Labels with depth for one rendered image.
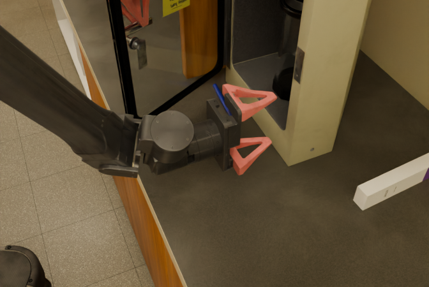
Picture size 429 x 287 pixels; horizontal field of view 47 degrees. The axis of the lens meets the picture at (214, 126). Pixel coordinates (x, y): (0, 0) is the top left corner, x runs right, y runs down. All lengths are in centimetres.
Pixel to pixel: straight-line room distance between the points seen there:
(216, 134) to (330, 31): 29
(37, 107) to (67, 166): 185
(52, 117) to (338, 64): 55
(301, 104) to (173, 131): 37
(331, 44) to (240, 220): 37
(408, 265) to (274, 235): 24
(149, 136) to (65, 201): 166
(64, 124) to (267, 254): 49
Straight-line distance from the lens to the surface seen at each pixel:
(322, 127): 104
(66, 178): 236
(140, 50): 94
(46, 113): 58
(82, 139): 64
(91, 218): 219
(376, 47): 144
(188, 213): 99
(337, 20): 87
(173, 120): 65
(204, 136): 72
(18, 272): 184
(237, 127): 71
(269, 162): 107
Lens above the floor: 174
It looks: 44 degrees down
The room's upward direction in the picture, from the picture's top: straight up
